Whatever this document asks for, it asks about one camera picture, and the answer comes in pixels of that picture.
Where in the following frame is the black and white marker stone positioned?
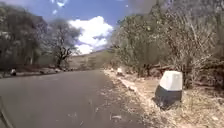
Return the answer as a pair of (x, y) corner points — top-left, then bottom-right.
(116, 67), (124, 76)
(153, 70), (184, 108)
(9, 68), (18, 77)

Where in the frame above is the dry hillside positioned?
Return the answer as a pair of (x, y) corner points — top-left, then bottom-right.
(67, 49), (116, 71)

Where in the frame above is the grey asphalt road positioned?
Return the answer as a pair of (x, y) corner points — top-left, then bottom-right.
(0, 69), (148, 128)

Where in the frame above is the row of dry trees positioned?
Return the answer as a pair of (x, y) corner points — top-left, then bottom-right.
(109, 0), (224, 90)
(0, 3), (83, 72)

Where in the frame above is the dry leaf-strewn verge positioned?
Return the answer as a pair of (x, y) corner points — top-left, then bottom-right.
(0, 65), (74, 80)
(103, 68), (224, 128)

